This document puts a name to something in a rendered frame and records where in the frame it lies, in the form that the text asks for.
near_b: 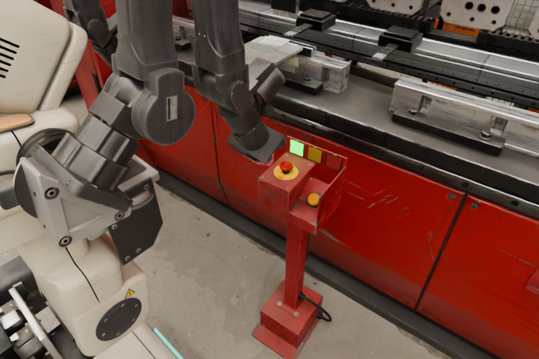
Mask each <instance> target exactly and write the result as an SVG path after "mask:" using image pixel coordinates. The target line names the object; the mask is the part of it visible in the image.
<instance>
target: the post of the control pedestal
mask: <svg viewBox="0 0 539 359"><path fill-rule="evenodd" d="M307 239H308V232H307V231H305V230H303V229H301V228H299V227H297V226H295V225H293V224H291V223H289V222H288V221H287V239H286V275H285V294H284V303H285V304H287V305H289V306H290V307H291V308H293V309H296V308H297V307H298V305H299V304H300V302H301V301H302V300H301V299H298V295H299V293H300V292H302V290H303V281H304V272H305V263H306V247H307Z"/></svg>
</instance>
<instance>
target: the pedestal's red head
mask: <svg viewBox="0 0 539 359"><path fill-rule="evenodd" d="M290 139H292V140H294V139H295V138H294V137H291V136H287V142H286V153H285V154H284V155H283V156H282V157H281V158H280V159H278V160H277V161H276V162H275V163H274V164H273V165H272V166H271V167H270V168H269V169H267V170H266V171H265V172H264V173H263V174H262V175H261V176H260V177H259V178H258V207H259V208H261V209H263V210H265V211H267V212H269V213H271V214H273V215H275V216H277V217H279V218H281V219H283V220H285V221H288V222H289V223H291V224H293V225H295V226H297V227H299V228H301V229H303V230H305V231H307V232H309V233H311V234H313V235H315V236H316V235H317V233H318V232H319V230H320V229H321V228H322V226H323V225H324V224H325V222H326V221H327V220H328V219H329V217H330V216H331V214H332V213H333V212H334V210H335V209H336V208H337V207H338V206H339V204H340V200H341V195H342V186H343V181H344V175H345V170H346V167H347V166H346V164H347V157H344V156H341V155H338V154H335V153H333V152H331V151H328V150H325V149H323V148H320V147H317V146H314V145H312V144H310V143H307V142H304V141H301V140H300V139H296V140H298V141H301V143H302V144H305V147H304V157H301V156H299V155H295V154H294V153H291V152H290ZM308 146H309V147H311V146H313V147H317V148H319V151H323V154H322V164H319V163H318V164H319V165H322V166H323V167H326V166H325V163H326V153H328V154H330V153H332V154H335V155H338V157H339V158H340V159H342V167H341V171H340V172H339V171H336V172H339V174H338V175H337V176H336V178H335V179H334V180H333V181H332V183H331V184H326V183H324V182H322V181H320V180H318V179H315V178H314V177H315V168H316V163H315V162H314V161H311V160H309V159H307V148H308ZM283 161H289V162H291V163H292V164H293V166H295V167H296V168H297V169H298V175H297V176H296V177H295V178H294V179H290V180H283V179H279V178H277V177H276V176H275V175H274V169H275V167H276V166H278V165H280V163H281V162H283ZM327 168H329V167H327ZM329 169H331V168H329ZM331 170H333V171H335V170H334V169H331ZM311 192H318V193H320V194H321V195H320V197H319V198H318V207H317V208H313V207H311V206H310V205H308V204H307V202H306V198H307V196H308V195H309V194H310V193H311Z"/></svg>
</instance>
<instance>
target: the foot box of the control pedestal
mask: <svg viewBox="0 0 539 359"><path fill-rule="evenodd" d="M284 292H285V279H284V280H283V281H282V282H281V283H280V285H279V286H278V288H277V289H276V290H275V292H274V293H273V295H272V296H271V297H270V298H269V299H268V301H267V302H266V303H265V305H264V306H263V308H262V309H261V311H260V314H261V319H260V321H259V322H258V324H257V325H256V327H255V328H254V329H253V331H252V332H251V335H252V337H254V338H256V339H257V340H259V341H260V342H261V343H262V344H264V345H266V346H267V347H268V348H270V349H272V350H273V351H274V352H275V353H277V354H278V355H280V356H281V357H283V358H285V359H296V358H297V356H298V354H299V353H300V352H301V350H302V348H303V346H304V345H305V343H306V342H307V340H308V338H309V337H310V335H311V333H312V332H313V330H314V328H315V326H316V325H317V323H318V322H319V320H320V319H317V318H316V315H317V313H318V312H320V313H321V314H322V315H323V311H322V310H321V309H319V308H317V307H316V306H314V305H312V304H311V303H310V302H309V301H308V302H307V304H306V306H305V307H304V309H303V310H302V311H301V313H300V314H299V316H298V318H296V317H294V316H292V315H291V314H289V313H288V312H286V311H285V310H283V309H281V308H279V307H278V306H276V304H277V302H278V301H279V299H280V298H281V297H282V295H283V293H284ZM302 292H303V294H305V295H306V296H307V297H309V298H310V299H311V300H312V301H313V302H314V303H316V304H317V305H319V306H321V307H322V299H323V296H322V295H321V294H319V293H317V292H315V291H314V290H312V289H310V288H308V287H306V286H305V285H303V290H302Z"/></svg>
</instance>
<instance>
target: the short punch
mask: <svg viewBox="0 0 539 359"><path fill-rule="evenodd" d="M271 9H273V14H274V15H278V16H282V17H286V18H292V19H296V20H297V18H298V12H299V0H271Z"/></svg>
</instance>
